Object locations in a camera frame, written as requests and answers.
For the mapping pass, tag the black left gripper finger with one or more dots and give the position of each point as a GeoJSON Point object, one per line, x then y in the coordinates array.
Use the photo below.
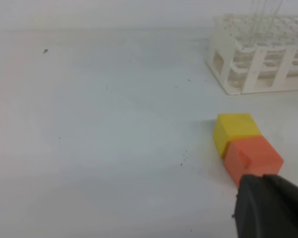
{"type": "Point", "coordinates": [266, 207]}

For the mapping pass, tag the white plastic test tube rack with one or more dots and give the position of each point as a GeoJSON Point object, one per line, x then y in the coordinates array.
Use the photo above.
{"type": "Point", "coordinates": [255, 54]}

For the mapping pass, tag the clear test tube in rack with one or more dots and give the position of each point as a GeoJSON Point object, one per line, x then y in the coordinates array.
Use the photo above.
{"type": "Point", "coordinates": [257, 15]}

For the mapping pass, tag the orange cube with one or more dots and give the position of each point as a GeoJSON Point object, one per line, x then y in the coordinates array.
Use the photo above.
{"type": "Point", "coordinates": [254, 156]}

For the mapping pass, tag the yellow cube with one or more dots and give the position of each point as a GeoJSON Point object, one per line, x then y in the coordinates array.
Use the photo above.
{"type": "Point", "coordinates": [231, 127]}

